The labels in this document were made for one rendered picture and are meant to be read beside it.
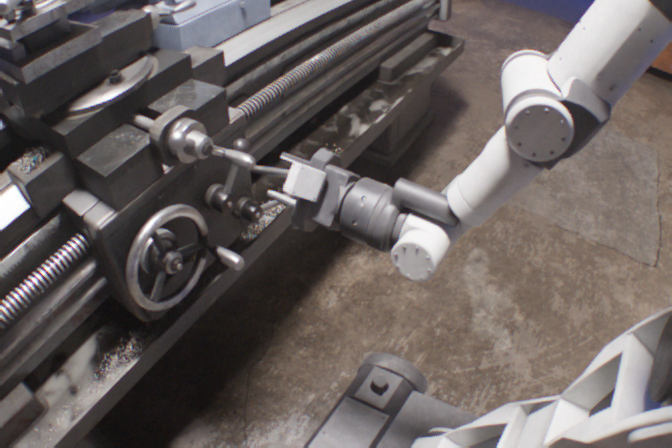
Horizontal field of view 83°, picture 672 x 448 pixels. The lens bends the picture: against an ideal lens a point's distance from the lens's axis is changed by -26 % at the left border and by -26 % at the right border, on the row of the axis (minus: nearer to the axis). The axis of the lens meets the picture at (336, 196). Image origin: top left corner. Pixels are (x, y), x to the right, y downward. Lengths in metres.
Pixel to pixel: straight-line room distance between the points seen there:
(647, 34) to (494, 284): 1.37
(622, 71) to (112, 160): 0.74
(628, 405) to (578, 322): 1.18
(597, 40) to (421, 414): 0.99
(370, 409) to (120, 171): 0.80
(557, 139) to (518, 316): 1.23
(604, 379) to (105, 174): 0.80
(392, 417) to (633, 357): 0.74
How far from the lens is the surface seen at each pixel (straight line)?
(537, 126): 0.50
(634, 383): 0.61
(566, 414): 0.73
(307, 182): 0.69
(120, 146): 0.85
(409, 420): 1.24
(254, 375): 1.50
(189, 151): 0.79
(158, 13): 1.03
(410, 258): 0.64
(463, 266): 1.78
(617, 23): 0.50
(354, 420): 1.21
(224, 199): 0.97
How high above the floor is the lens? 1.31
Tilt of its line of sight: 41 degrees down
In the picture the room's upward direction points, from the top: 1 degrees counter-clockwise
